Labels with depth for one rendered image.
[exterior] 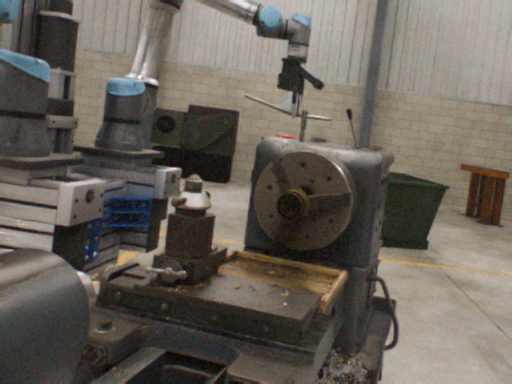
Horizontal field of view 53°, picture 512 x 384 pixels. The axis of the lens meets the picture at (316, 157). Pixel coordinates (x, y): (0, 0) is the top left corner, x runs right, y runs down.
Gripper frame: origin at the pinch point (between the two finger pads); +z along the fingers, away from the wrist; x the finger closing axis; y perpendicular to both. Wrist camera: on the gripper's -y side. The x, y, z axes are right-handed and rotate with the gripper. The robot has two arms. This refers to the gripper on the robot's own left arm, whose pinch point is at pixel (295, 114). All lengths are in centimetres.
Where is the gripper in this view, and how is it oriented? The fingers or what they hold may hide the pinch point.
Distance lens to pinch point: 184.0
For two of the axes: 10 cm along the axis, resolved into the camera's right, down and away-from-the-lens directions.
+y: -9.7, -1.4, 2.2
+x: -2.3, 0.2, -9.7
